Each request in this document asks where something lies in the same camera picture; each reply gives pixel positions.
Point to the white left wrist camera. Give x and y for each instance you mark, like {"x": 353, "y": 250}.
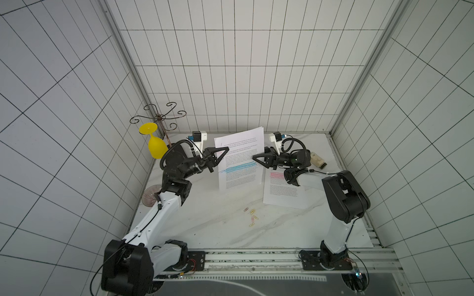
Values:
{"x": 198, "y": 138}

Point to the pink glass bowl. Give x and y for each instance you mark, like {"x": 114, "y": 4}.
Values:
{"x": 148, "y": 198}

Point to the pink highlighted paper document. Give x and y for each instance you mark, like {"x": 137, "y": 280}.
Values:
{"x": 278, "y": 192}

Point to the copper wire glass holder stand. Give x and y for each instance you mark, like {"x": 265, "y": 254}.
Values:
{"x": 164, "y": 121}

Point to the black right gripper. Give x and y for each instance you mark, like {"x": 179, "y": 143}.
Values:
{"x": 274, "y": 159}

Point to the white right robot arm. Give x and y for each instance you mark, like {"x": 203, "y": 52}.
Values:
{"x": 346, "y": 199}

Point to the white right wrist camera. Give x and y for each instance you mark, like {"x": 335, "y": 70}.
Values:
{"x": 277, "y": 139}

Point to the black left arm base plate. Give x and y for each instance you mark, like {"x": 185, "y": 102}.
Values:
{"x": 195, "y": 261}

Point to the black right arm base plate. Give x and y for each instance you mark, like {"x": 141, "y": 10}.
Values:
{"x": 323, "y": 260}

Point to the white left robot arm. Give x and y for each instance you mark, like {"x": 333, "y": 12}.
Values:
{"x": 133, "y": 264}

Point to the blue highlighted paper document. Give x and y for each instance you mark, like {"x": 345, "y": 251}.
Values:
{"x": 238, "y": 170}

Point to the yellow plastic wine glass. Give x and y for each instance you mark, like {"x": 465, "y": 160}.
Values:
{"x": 157, "y": 147}

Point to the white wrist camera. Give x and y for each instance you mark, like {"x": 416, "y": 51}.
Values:
{"x": 198, "y": 138}
{"x": 277, "y": 139}

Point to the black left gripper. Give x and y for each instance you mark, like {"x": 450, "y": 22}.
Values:
{"x": 210, "y": 159}

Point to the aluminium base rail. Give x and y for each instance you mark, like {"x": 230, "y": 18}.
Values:
{"x": 246, "y": 263}

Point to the small glass jar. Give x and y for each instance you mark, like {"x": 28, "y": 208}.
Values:
{"x": 317, "y": 161}

